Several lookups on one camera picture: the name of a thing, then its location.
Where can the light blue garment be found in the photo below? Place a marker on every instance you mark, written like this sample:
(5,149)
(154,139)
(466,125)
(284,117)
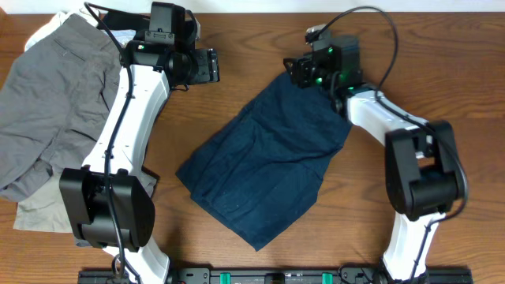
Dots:
(124,36)

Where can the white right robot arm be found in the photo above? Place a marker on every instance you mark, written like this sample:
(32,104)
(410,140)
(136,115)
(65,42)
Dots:
(422,172)

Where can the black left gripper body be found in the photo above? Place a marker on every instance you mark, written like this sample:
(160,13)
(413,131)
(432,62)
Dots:
(202,69)

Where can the black garment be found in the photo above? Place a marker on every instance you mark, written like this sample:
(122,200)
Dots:
(117,20)

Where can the navy blue shorts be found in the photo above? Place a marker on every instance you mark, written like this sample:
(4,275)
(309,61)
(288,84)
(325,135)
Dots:
(263,170)

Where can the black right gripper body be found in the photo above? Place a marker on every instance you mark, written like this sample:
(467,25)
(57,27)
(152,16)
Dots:
(311,74)

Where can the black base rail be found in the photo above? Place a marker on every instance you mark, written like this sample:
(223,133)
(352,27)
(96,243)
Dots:
(276,276)

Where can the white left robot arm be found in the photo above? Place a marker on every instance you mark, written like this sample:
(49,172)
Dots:
(106,204)

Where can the white garment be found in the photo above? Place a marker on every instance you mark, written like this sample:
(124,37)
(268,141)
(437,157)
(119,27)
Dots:
(56,21)

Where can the beige shorts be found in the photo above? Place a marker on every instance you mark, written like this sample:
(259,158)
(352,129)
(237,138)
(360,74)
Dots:
(44,210)

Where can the grey shorts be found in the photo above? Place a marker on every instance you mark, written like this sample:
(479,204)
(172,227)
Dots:
(54,104)

